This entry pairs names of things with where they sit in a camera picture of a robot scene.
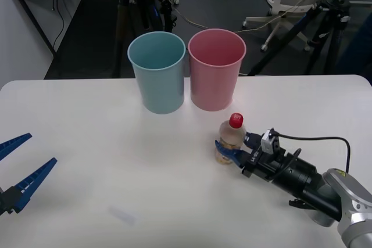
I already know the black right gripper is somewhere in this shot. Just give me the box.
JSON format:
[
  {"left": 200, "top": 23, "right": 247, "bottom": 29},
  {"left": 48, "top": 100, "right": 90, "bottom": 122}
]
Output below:
[{"left": 214, "top": 132, "right": 292, "bottom": 184}]

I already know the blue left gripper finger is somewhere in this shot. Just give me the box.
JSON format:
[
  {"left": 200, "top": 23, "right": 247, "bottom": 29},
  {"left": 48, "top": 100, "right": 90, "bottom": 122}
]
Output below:
[
  {"left": 0, "top": 157, "right": 58, "bottom": 217},
  {"left": 0, "top": 132, "right": 33, "bottom": 162}
]

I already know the clear bottle with red cap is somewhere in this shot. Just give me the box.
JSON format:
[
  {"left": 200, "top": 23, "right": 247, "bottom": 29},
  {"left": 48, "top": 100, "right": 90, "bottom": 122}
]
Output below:
[{"left": 214, "top": 112, "right": 248, "bottom": 166}]

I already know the pink plastic bin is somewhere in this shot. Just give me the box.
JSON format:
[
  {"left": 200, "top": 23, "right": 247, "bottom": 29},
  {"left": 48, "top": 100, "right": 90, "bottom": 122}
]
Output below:
[{"left": 187, "top": 28, "right": 248, "bottom": 112}]

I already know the pale blue plastic bin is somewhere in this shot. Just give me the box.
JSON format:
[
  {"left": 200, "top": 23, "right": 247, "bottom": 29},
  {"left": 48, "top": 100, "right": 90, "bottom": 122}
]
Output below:
[{"left": 127, "top": 30, "right": 187, "bottom": 116}]

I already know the white office chair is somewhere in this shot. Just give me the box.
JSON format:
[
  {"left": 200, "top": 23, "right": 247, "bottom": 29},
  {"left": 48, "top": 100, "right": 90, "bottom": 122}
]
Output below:
[{"left": 242, "top": 0, "right": 334, "bottom": 53}]

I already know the black pole stand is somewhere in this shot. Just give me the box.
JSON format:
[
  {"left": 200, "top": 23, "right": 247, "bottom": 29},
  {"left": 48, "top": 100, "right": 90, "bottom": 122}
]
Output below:
[{"left": 156, "top": 0, "right": 178, "bottom": 33}]

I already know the black tripod with blue legs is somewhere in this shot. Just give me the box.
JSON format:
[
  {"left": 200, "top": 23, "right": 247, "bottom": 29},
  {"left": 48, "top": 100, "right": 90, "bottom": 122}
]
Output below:
[{"left": 246, "top": 0, "right": 362, "bottom": 76}]

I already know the beige cable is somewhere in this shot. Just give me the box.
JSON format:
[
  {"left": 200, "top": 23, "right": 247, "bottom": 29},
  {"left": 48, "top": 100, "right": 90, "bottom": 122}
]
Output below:
[{"left": 153, "top": 0, "right": 344, "bottom": 34}]

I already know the black camera tripod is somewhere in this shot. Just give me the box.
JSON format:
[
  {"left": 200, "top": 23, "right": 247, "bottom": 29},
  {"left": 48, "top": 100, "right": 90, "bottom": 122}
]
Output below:
[{"left": 116, "top": 0, "right": 159, "bottom": 79}]

